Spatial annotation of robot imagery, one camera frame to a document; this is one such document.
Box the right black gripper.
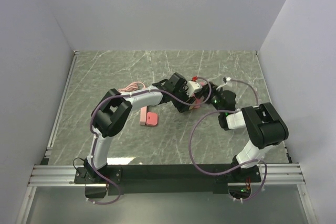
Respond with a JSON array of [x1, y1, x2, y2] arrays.
[[193, 83, 224, 115]]

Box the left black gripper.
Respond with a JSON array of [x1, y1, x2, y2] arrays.
[[172, 84, 196, 113]]

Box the pink triangular power strip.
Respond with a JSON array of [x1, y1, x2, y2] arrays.
[[192, 82, 206, 109]]

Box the pink long power strip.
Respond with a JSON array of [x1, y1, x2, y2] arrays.
[[140, 106, 147, 125]]

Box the pink triangular plug adapter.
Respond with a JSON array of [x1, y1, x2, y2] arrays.
[[145, 112, 159, 126]]

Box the pink power cord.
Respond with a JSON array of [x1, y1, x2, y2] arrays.
[[118, 81, 146, 94]]

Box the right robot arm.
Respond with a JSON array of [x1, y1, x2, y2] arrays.
[[203, 83, 289, 182]]

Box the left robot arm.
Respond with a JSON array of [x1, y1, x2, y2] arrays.
[[84, 73, 202, 183]]

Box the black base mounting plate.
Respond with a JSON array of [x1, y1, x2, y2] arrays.
[[74, 164, 262, 198]]

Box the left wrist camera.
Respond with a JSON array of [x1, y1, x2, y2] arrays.
[[186, 77, 202, 97]]

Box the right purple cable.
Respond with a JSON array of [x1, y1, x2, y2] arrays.
[[188, 79, 268, 202]]

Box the purple cable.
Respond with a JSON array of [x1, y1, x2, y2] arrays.
[[89, 77, 212, 205], [188, 79, 268, 202]]

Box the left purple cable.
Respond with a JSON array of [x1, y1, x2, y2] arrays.
[[89, 77, 212, 205]]

